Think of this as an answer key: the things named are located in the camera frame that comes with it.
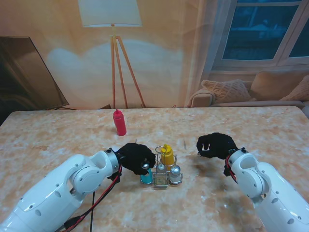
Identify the clear square seasoning bottle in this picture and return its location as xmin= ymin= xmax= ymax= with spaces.
xmin=155 ymin=163 xmax=169 ymax=189

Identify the white framed window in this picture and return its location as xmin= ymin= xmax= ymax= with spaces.
xmin=211 ymin=0 xmax=309 ymax=71

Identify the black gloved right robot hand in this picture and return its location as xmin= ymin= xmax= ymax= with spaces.
xmin=196 ymin=132 xmax=239 ymax=160

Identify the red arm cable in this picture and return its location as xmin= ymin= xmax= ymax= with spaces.
xmin=225 ymin=154 xmax=239 ymax=183
xmin=57 ymin=165 xmax=123 ymax=232

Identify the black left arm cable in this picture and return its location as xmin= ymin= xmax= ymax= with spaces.
xmin=89 ymin=192 xmax=95 ymax=232

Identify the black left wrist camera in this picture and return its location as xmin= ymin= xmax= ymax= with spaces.
xmin=107 ymin=170 xmax=123 ymax=182

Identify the chrome wire condiment rack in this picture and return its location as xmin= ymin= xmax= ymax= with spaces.
xmin=139 ymin=146 xmax=185 ymax=190

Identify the dark flat television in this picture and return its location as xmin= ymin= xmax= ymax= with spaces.
xmin=0 ymin=36 xmax=70 ymax=112

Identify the yellow squeeze bottle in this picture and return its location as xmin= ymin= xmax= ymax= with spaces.
xmin=161 ymin=144 xmax=174 ymax=167

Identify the clear shaker with silver cap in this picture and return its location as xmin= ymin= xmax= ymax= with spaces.
xmin=169 ymin=164 xmax=183 ymax=184

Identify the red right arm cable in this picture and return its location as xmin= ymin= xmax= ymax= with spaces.
xmin=225 ymin=154 xmax=239 ymax=183

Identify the teal shaker with silver cap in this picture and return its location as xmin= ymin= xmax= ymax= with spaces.
xmin=140 ymin=162 xmax=154 ymax=185

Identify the tripod floor lamp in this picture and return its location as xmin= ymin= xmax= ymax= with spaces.
xmin=78 ymin=0 xmax=147 ymax=109

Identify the beige knit cushion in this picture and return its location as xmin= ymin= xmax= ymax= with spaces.
xmin=280 ymin=74 xmax=309 ymax=102
xmin=200 ymin=79 xmax=256 ymax=103

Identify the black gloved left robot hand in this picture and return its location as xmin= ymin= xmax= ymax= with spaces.
xmin=116 ymin=143 xmax=157 ymax=176

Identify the red left arm cable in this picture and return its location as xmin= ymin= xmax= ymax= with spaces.
xmin=57 ymin=165 xmax=123 ymax=232

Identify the red squeeze bottle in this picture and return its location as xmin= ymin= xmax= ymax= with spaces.
xmin=112 ymin=108 xmax=127 ymax=136

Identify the sheer beige curtain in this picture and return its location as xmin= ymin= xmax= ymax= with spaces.
xmin=178 ymin=0 xmax=220 ymax=107

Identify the beige sofa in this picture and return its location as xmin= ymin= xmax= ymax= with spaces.
xmin=188 ymin=70 xmax=309 ymax=108

